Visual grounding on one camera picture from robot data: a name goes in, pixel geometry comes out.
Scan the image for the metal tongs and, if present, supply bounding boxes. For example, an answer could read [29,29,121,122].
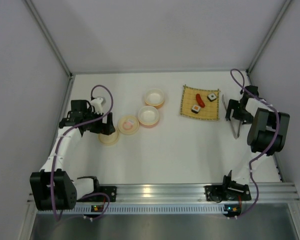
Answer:
[221,95,240,140]

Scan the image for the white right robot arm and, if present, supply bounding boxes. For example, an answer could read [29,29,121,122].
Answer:
[220,85,290,201]

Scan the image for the aluminium mounting rail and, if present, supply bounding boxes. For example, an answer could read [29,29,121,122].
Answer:
[27,183,300,204]

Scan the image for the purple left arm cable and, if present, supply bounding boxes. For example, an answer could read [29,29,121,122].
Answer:
[50,85,114,222]

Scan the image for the sushi roll green centre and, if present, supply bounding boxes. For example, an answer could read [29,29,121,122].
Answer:
[207,92,217,102]

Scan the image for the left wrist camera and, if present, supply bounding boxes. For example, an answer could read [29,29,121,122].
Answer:
[90,96,106,114]

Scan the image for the right aluminium frame post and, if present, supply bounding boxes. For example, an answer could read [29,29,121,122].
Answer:
[246,0,294,76]

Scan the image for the pink lunch box bowl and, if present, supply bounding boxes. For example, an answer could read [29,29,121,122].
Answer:
[137,105,160,128]

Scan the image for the bamboo sushi mat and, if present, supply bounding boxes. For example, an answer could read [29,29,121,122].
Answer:
[179,85,220,121]

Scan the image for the cream plain lid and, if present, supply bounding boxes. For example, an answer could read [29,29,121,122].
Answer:
[98,130,120,146]

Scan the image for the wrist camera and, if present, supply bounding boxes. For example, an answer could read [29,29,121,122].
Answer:
[240,85,259,101]
[90,96,106,114]

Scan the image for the slotted cable duct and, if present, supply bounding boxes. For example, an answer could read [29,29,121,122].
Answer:
[37,203,241,215]

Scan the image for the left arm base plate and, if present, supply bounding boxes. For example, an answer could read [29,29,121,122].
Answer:
[78,185,117,203]

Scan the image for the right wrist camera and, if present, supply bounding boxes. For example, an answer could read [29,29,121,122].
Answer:
[240,85,259,101]

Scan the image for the left aluminium frame post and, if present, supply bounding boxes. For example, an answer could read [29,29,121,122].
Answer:
[23,0,73,79]

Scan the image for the red sausage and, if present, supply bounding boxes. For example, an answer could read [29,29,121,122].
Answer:
[195,93,205,108]

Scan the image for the orange lunch box bowl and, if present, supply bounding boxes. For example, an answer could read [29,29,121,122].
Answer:
[144,88,165,109]

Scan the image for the sushi roll orange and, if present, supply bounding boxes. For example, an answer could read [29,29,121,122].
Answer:
[191,104,201,114]

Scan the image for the cream lid with pink ring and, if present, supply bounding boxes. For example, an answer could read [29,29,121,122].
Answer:
[118,115,140,135]

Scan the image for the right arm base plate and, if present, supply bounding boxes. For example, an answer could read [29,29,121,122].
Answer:
[204,184,252,203]

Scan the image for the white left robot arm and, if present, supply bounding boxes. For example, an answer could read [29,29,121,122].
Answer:
[29,97,119,211]

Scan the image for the aluminium frame post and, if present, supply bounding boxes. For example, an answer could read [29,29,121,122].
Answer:
[246,0,294,76]
[23,0,73,79]

